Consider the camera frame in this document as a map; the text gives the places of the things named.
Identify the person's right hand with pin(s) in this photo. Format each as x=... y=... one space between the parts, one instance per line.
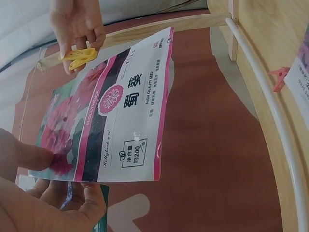
x=74 y=21

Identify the person's left hand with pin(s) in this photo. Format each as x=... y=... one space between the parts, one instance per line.
x=36 y=207

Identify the person's left thumb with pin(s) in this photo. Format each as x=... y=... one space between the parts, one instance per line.
x=26 y=152

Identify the person's left fingers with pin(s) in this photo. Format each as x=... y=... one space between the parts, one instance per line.
x=84 y=203

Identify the person's right fingers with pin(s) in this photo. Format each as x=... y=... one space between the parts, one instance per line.
x=96 y=36

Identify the yellow plastic clothes peg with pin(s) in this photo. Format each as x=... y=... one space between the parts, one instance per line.
x=80 y=56

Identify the pink flower seed packet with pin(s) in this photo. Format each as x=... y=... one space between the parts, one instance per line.
x=120 y=108

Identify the green seed packet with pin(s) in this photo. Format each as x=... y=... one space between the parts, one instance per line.
x=105 y=207

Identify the pink plastic clothes peg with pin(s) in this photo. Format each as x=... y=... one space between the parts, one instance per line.
x=277 y=78

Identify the white rod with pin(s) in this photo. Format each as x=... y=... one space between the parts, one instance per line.
x=272 y=106

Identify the purple flower seed packet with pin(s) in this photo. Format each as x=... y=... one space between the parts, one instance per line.
x=299 y=72

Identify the wooden rack frame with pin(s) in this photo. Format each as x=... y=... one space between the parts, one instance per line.
x=154 y=27

